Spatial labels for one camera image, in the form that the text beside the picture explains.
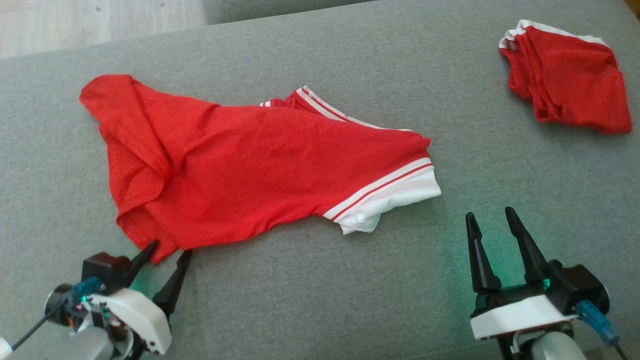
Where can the red Bulls 23 shorts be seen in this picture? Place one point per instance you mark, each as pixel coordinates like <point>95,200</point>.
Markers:
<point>575,85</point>

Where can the left gripper green-lit band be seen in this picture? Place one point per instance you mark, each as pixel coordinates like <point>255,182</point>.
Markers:
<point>140,315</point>

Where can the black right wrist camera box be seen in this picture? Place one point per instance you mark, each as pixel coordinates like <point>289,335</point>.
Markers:
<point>580,287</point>

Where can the red jersey with white trim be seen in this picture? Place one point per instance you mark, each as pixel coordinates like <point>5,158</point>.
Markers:
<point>250,170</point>

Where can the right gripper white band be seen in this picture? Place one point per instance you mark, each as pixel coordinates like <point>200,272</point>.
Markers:
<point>515,315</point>

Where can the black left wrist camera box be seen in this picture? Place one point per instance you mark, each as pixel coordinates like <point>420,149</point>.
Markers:
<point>102,270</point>

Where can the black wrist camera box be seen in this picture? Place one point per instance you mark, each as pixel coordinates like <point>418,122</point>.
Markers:
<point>102,270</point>
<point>580,287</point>

